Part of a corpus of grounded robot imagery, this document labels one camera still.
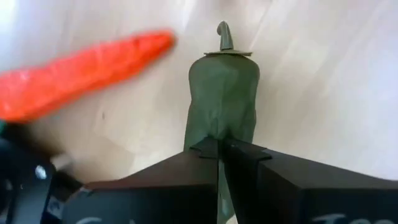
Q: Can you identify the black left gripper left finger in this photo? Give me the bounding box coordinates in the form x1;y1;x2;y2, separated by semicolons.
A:
62;136;220;224

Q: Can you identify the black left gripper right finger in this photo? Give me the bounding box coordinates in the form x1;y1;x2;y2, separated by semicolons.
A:
222;138;398;224

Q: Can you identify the dark green pepper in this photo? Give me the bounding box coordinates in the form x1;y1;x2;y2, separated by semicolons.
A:
183;21;261;224

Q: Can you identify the orange carrot with green leaves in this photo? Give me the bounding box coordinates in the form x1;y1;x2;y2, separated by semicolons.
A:
0;29;177;124

